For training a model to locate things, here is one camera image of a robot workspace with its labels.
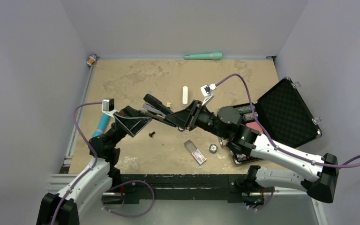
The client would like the blue marker pen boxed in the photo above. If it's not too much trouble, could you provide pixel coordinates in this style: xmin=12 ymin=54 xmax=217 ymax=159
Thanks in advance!
xmin=92 ymin=113 xmax=110 ymax=137

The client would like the white stapler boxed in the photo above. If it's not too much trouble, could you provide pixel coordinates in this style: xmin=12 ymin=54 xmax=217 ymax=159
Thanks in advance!
xmin=182 ymin=86 xmax=188 ymax=107

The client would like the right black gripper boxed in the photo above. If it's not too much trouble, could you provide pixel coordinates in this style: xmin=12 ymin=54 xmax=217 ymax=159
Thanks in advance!
xmin=165 ymin=100 xmax=228 ymax=140

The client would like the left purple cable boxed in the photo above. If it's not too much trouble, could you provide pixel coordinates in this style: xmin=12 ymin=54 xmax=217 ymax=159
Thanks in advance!
xmin=50 ymin=102 xmax=104 ymax=225

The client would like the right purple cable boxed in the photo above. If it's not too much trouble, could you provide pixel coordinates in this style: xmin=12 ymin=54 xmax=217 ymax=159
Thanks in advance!
xmin=215 ymin=73 xmax=360 ymax=170

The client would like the black poker chip case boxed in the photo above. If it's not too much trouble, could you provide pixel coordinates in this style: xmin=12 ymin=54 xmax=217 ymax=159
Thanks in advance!
xmin=220 ymin=77 xmax=323 ymax=165

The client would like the red white staple box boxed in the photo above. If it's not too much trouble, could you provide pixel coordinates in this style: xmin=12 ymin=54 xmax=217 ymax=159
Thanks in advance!
xmin=184 ymin=140 xmax=207 ymax=165

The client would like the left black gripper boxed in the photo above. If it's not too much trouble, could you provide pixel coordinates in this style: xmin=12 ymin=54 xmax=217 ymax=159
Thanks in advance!
xmin=105 ymin=105 xmax=156 ymax=149

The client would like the purple loop cable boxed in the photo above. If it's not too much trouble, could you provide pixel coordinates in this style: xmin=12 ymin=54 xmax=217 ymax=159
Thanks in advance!
xmin=102 ymin=178 xmax=156 ymax=218

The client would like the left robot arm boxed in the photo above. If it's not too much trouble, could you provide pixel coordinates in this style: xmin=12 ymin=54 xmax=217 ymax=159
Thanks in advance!
xmin=37 ymin=107 xmax=153 ymax=225

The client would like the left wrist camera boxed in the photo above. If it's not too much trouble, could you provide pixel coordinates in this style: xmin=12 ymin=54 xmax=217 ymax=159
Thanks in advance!
xmin=101 ymin=98 xmax=117 ymax=118

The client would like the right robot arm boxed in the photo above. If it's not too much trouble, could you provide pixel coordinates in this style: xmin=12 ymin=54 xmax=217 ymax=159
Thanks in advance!
xmin=165 ymin=100 xmax=338 ymax=203

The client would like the black stapler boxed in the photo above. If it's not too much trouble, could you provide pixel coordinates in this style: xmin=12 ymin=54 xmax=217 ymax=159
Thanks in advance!
xmin=142 ymin=94 xmax=177 ymax=127

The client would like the green marker pen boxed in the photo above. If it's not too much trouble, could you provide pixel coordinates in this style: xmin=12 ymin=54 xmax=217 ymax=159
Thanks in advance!
xmin=183 ymin=52 xmax=223 ymax=60

